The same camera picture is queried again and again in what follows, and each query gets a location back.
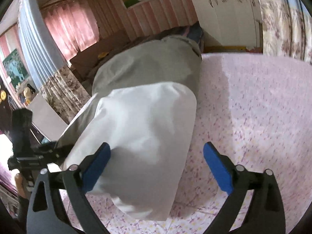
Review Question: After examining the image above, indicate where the white and grey jacket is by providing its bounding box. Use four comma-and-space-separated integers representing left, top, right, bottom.
58, 35, 202, 221

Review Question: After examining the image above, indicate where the person's left hand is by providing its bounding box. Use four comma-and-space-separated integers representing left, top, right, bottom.
14, 173, 29, 200

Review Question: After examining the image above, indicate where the white side cabinet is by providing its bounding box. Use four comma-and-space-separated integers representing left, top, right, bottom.
27, 94, 67, 141

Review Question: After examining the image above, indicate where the blue floral curtain left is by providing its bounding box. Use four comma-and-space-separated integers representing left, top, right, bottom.
17, 0, 90, 124

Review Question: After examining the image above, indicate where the blue floral curtain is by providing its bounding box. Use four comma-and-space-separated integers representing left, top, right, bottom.
17, 0, 90, 124
259, 0, 311, 64

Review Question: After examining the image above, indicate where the plush toy on cabinet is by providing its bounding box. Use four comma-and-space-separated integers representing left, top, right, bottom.
23, 83, 36, 105

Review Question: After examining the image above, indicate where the brown wooden headboard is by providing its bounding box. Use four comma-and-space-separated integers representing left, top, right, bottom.
70, 30, 130, 82

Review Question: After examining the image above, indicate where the pink floral bed sheet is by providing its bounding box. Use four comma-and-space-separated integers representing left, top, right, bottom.
88, 54, 311, 233

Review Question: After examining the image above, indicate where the yellow toy on bed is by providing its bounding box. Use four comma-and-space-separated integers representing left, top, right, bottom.
98, 52, 109, 60

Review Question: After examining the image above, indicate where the pink window curtain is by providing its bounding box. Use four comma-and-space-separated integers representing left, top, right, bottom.
41, 0, 100, 61

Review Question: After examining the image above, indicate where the blue floral curtain right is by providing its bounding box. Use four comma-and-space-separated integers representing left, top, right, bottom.
259, 0, 311, 64

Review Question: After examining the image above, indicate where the white wardrobe with decals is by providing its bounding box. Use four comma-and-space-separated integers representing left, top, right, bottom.
192, 0, 263, 48

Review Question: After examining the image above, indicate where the green blue wall poster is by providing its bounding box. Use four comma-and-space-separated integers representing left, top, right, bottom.
3, 49, 30, 91

